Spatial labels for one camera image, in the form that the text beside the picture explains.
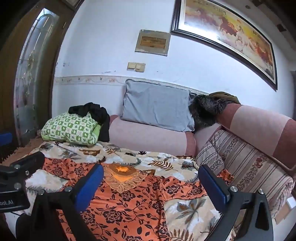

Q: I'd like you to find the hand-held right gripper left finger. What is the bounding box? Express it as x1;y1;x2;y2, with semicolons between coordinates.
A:
29;163;104;241

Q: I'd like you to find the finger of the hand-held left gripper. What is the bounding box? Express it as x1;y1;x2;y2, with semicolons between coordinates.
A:
0;151;45;186
0;133;12;147

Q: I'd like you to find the olive cloth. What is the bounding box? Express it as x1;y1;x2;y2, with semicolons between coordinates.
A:
208;91;241;105

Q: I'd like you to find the black garment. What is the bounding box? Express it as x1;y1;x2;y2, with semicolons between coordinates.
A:
68;103;111;142

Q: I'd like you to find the large framed painting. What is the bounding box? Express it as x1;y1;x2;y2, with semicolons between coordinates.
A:
171;0;278;91

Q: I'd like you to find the brown cardboard piece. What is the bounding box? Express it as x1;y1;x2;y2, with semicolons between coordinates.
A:
275;201;292;224

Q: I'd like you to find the leaf printed blanket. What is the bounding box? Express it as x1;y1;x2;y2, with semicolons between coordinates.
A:
5;139;234;241

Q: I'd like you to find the orange floral garment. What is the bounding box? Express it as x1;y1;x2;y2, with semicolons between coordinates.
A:
35;158;234;241

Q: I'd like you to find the striped floral cushion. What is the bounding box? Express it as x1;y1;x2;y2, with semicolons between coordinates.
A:
194;129;295;219

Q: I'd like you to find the green checked pillow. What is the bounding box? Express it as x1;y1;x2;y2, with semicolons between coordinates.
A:
41;112;102;146

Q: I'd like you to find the beige light switch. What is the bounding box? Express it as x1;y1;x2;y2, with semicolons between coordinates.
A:
127;62;146;72

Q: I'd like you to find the wooden door with glass panel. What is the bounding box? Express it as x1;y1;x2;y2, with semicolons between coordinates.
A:
0;0;85;149

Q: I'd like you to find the pink sofa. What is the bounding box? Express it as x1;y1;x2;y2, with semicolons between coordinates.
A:
109;103;296;179

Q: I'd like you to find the small framed picture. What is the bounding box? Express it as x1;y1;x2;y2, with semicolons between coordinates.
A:
135;29;171;56

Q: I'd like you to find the grey pillow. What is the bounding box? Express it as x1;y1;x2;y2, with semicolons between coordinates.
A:
121;79;196;132

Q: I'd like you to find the dark fur garment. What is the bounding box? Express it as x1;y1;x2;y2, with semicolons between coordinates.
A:
188;94;228;132

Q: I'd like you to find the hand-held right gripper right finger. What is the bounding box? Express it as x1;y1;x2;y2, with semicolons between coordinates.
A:
198;164;275;241

